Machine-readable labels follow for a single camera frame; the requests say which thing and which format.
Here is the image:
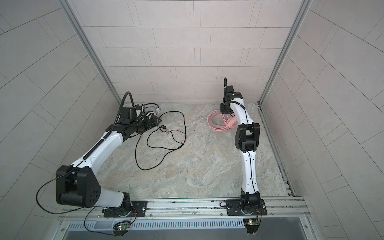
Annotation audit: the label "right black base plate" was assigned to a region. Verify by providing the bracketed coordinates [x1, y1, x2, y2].
[220, 199, 268, 216]

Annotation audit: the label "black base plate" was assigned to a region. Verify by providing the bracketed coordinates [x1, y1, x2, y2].
[220, 199, 268, 216]
[102, 200, 148, 218]

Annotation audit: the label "pink headphones with cable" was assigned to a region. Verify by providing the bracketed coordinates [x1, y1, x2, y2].
[207, 110, 238, 132]

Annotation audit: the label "aluminium mounting rail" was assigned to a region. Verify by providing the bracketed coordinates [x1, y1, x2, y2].
[53, 197, 311, 221]

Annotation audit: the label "left circuit board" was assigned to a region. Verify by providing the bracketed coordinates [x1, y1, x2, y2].
[112, 221, 131, 238]

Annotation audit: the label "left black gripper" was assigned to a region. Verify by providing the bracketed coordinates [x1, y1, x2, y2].
[129, 114, 163, 134]

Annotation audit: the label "circuit board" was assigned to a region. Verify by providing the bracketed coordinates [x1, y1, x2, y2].
[243, 219, 261, 234]
[112, 221, 131, 238]

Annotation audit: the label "white black headphones with cable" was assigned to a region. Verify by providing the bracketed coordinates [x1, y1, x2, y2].
[134, 103, 187, 171]

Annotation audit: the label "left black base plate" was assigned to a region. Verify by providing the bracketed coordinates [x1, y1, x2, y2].
[102, 200, 148, 218]

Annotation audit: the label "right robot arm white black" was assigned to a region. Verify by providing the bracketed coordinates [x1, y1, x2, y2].
[221, 83, 261, 215]

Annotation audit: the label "right circuit board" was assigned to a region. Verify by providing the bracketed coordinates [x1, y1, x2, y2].
[243, 219, 261, 234]

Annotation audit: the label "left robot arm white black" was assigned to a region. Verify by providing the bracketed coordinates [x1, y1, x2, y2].
[54, 100, 161, 218]

